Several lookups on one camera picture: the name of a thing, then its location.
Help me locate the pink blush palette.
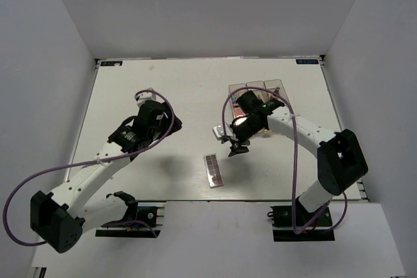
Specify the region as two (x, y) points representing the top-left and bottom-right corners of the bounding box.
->
(233, 107), (246, 124)

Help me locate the silver eyeshadow palette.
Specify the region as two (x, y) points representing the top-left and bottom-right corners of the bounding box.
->
(203, 154), (224, 188)

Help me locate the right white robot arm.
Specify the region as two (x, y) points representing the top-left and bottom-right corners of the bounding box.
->
(221, 90), (369, 225)

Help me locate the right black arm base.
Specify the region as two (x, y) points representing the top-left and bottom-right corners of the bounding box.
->
(265, 204), (336, 243)

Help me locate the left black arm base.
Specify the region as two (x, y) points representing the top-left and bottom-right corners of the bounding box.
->
(95, 202), (165, 239)

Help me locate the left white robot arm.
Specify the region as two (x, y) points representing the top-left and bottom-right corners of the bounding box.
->
(30, 100), (182, 253)

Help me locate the left clear organizer bin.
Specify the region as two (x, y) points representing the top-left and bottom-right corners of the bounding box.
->
(228, 83), (248, 124)

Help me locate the clear organizer bin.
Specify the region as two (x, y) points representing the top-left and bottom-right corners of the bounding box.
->
(228, 83), (248, 124)
(246, 81), (266, 101)
(264, 79), (289, 102)

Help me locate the middle clear organizer bin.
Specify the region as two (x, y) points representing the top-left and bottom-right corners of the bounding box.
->
(246, 81), (266, 101)

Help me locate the right clear organizer bin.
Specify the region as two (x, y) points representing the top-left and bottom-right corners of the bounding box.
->
(264, 79), (289, 102)

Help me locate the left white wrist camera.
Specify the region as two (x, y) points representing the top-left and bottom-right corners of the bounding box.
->
(134, 88), (157, 107)

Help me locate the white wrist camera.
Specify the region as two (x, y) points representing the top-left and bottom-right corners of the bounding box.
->
(212, 124), (236, 144)
(134, 88), (157, 107)

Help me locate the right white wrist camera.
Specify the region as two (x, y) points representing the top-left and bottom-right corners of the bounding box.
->
(212, 124), (236, 144)

